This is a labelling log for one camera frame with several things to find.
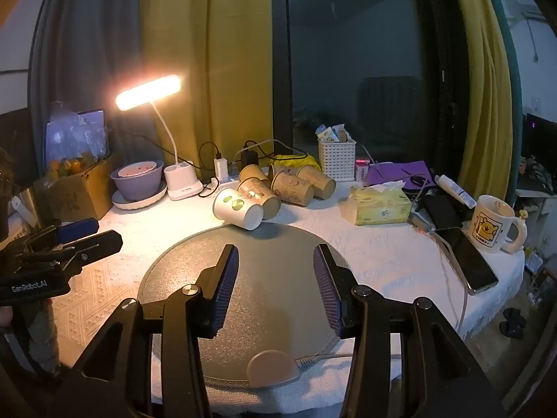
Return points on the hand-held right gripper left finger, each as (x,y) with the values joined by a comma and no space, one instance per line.
(226,289)

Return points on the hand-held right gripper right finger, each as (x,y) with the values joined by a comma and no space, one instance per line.
(328,291)

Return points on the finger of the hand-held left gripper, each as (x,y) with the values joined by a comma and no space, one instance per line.
(100,244)
(76,230)

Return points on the white cup with green print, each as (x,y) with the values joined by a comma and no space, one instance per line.
(235,209)

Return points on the brown paper cup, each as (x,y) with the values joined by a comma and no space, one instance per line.
(291,188)
(317,179)
(254,173)
(263,202)
(275,170)

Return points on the cardboard box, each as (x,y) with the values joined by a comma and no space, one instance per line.
(74,196)

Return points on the round grey mat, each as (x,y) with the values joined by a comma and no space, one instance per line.
(270,270)

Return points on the white plate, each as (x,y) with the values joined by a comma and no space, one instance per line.
(143,203)

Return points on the pile of oranges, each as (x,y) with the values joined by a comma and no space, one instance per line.
(69,165)

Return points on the purple bowl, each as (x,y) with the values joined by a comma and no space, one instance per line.
(139,187)

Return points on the white textured tablecloth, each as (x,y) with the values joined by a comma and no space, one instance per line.
(383,248)

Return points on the pink bowl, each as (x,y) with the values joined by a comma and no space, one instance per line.
(137,169)

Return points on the round white puck device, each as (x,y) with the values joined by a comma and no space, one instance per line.
(272,370)

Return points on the clear plastic bag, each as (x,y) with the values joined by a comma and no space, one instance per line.
(76,133)

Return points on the yellow green tissue pack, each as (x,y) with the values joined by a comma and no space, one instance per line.
(380,207)

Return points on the white desk lamp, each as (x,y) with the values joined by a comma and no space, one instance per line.
(182,185)

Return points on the white power strip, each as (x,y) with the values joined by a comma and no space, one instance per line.
(233,174)

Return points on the white charger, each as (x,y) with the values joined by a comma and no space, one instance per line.
(220,169)

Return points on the pink small box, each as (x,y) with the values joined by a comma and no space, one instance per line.
(362,170)

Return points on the white plastic basket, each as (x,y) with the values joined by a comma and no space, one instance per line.
(337,161)

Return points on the yellow plastic bag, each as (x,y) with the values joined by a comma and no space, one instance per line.
(298,161)

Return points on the purple cloth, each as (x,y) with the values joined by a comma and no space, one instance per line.
(391,173)

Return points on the black charger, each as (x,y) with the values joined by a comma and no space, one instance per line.
(250,154)

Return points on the black wallet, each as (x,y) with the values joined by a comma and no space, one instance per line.
(441,211)

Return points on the black smartphone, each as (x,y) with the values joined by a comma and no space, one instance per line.
(468,261)

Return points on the bunch of sachets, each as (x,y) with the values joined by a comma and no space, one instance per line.
(333,133)

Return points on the white tube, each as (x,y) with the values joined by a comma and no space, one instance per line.
(454,190)

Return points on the white mug with yellow print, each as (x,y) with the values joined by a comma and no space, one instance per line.
(489,224)

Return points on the grey curtain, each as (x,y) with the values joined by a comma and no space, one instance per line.
(87,52)

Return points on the black slippers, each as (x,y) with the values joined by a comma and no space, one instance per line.
(513,321)

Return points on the yellow curtain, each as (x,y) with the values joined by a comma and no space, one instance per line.
(483,74)
(209,52)

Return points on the dark monitor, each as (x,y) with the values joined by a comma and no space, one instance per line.
(539,139)

